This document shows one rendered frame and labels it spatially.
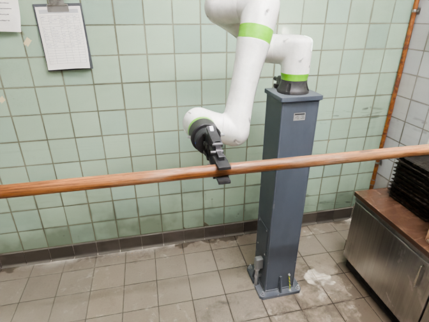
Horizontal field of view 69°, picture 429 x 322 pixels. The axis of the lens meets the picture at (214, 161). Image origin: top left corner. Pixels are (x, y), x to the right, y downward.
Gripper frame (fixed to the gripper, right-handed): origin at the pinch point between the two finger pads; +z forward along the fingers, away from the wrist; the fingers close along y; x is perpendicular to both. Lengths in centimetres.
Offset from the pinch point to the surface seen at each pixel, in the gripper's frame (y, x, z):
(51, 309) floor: 120, 82, -75
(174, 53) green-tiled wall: -12, -1, -122
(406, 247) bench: 69, -100, -30
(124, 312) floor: 120, 41, -65
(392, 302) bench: 103, -99, -28
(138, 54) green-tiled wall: -12, 20, -121
